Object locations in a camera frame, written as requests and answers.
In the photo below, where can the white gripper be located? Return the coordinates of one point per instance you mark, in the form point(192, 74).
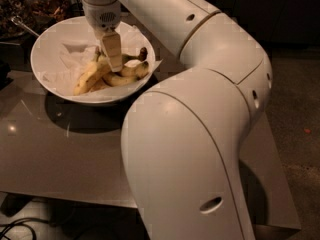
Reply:
point(102, 18)

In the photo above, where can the long yellow top banana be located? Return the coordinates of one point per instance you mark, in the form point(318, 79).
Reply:
point(91, 79)

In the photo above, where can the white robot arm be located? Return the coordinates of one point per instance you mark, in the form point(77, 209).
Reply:
point(181, 139)

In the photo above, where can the yellow banana back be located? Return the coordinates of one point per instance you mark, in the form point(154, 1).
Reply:
point(98, 55)

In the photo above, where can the yellow banana lower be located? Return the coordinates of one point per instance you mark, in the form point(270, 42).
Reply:
point(113, 80)

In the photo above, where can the yellow banana right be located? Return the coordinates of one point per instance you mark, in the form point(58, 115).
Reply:
point(139, 71)

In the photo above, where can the white bowl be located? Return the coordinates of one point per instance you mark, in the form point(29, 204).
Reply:
point(59, 57)

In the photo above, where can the glass bowl of snacks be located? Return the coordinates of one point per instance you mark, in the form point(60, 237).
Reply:
point(14, 8)

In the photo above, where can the white paper liner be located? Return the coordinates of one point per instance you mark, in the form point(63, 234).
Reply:
point(132, 40)

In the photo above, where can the glass jar of snacks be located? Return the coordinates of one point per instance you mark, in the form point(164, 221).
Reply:
point(57, 9)

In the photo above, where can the metal spoon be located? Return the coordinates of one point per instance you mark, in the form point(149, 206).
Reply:
point(19, 22)

